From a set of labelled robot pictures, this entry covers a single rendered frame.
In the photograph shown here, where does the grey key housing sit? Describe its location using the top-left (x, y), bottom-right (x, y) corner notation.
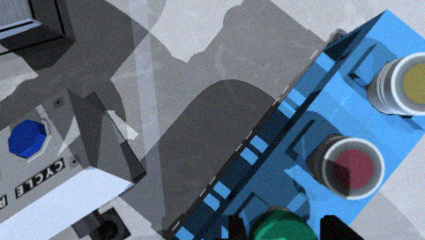
top-left (0, 87), bottom-right (147, 240)

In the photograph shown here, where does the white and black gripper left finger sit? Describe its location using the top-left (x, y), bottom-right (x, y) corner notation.
top-left (214, 215), bottom-right (248, 240)

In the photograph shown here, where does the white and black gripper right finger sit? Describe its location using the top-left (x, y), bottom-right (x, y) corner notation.
top-left (320, 215), bottom-right (365, 240)

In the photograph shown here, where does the white tube neck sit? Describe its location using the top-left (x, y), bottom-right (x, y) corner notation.
top-left (377, 52), bottom-right (425, 116)

